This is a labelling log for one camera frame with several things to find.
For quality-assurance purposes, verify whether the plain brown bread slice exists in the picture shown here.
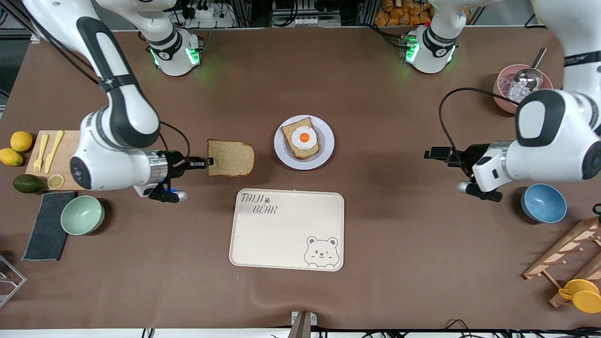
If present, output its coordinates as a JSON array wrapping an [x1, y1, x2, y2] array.
[[207, 138, 255, 178]]

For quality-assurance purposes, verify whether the fried egg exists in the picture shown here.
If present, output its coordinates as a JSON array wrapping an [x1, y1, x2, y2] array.
[[291, 126, 319, 151]]

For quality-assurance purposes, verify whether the white round plate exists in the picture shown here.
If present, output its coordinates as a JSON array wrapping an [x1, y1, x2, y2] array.
[[274, 115, 335, 170]]

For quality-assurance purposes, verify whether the pink bowl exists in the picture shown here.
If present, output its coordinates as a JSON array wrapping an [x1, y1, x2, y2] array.
[[493, 64, 555, 115]]

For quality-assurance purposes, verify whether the clear ice cubes pile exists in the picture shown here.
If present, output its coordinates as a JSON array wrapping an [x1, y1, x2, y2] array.
[[500, 75, 540, 105]]

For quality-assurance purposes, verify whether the blue bowl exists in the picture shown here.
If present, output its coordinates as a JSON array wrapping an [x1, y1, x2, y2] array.
[[520, 183, 568, 224]]

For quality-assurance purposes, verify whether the metal scoop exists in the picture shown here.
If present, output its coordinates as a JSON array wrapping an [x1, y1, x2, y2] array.
[[512, 47, 548, 94]]

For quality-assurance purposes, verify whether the mint green bowl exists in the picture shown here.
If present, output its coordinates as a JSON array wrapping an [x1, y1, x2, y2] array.
[[60, 195, 106, 236]]

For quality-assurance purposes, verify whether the cream bear print tray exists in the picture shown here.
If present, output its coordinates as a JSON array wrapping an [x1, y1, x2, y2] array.
[[229, 188, 345, 272]]

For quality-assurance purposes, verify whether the wooden cutting board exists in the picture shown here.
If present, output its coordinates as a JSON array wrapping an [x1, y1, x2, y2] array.
[[24, 130, 86, 192]]

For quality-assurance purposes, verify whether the yellow plastic knife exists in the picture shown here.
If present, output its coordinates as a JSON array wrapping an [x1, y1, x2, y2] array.
[[44, 130, 65, 174]]

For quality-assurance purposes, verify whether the wooden rack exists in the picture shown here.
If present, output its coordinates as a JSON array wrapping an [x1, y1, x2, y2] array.
[[523, 216, 601, 309]]

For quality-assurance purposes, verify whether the yellow plastic fork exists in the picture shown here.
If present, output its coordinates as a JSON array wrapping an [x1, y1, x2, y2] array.
[[33, 134, 49, 174]]

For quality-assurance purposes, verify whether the bag of orange buns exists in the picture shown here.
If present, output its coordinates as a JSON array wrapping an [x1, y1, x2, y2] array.
[[374, 0, 435, 26]]

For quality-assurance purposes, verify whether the dark grey cloth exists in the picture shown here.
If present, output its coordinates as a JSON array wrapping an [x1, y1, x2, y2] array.
[[21, 191, 78, 261]]

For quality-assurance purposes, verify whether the green avocado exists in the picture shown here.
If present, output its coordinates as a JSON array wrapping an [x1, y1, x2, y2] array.
[[13, 174, 45, 194]]

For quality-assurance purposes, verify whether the white power strip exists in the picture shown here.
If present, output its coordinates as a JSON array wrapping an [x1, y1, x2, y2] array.
[[181, 2, 235, 29]]

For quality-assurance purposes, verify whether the round yellow lemon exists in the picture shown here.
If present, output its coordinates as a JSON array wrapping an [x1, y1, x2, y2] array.
[[10, 131, 33, 153]]

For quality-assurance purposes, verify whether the oval yellow lemon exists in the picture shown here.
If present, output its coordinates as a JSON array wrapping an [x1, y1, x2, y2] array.
[[0, 148, 24, 167]]

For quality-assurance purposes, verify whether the yellow cup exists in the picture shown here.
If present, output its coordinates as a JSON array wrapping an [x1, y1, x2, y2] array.
[[558, 279, 601, 314]]

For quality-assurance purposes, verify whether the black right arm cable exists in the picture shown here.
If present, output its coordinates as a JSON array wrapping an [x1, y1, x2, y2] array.
[[21, 9, 191, 165]]

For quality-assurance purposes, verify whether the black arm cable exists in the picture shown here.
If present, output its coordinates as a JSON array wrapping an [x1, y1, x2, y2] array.
[[21, 9, 191, 165], [439, 87, 519, 177]]

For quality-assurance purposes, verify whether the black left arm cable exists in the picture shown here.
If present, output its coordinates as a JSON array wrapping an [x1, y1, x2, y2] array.
[[439, 87, 519, 177]]

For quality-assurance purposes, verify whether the grey metal camera bracket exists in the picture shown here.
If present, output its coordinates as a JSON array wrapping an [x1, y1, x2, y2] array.
[[287, 311, 318, 338]]

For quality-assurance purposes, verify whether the grey wire rack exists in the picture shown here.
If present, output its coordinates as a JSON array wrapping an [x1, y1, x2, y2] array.
[[0, 253, 28, 309]]

